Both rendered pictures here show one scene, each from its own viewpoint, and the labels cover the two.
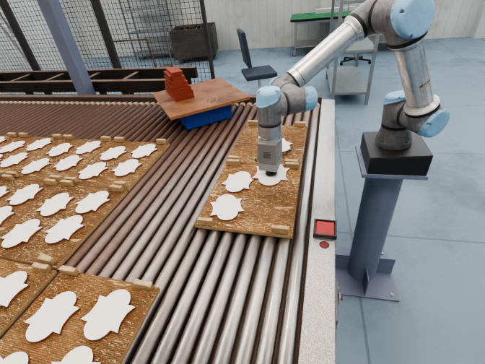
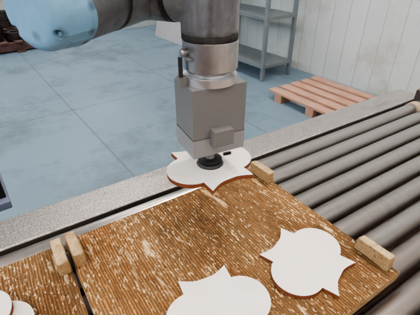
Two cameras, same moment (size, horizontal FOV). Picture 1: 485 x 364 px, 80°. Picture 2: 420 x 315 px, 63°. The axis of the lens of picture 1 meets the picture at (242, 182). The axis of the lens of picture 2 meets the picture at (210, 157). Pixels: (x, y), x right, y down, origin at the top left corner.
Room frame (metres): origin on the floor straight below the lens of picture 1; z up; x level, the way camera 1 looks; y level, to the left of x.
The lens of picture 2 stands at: (1.21, 0.18, 1.36)
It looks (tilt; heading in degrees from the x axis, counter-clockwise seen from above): 32 degrees down; 219
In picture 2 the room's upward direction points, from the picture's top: straight up
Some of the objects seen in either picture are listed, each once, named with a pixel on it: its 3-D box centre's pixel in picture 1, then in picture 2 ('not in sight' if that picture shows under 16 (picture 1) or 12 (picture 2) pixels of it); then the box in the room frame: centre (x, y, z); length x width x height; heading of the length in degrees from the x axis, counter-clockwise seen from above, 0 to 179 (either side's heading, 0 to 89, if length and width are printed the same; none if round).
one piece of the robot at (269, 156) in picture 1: (267, 149); (211, 112); (0.86, -0.10, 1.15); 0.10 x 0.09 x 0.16; 66
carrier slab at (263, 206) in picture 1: (253, 194); (223, 259); (0.90, -0.04, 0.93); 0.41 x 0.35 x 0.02; 163
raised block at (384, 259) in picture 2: (205, 221); (374, 252); (0.75, 0.15, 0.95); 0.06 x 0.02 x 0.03; 73
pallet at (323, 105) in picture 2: not in sight; (334, 102); (-1.98, -0.83, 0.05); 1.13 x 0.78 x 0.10; 71
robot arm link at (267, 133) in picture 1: (269, 129); (207, 55); (0.85, -0.11, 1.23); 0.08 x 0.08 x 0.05
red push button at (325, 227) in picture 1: (325, 229); not in sight; (0.68, -0.26, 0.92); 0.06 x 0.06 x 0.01; 72
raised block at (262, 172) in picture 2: (280, 229); (262, 171); (0.67, -0.11, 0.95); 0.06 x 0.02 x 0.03; 73
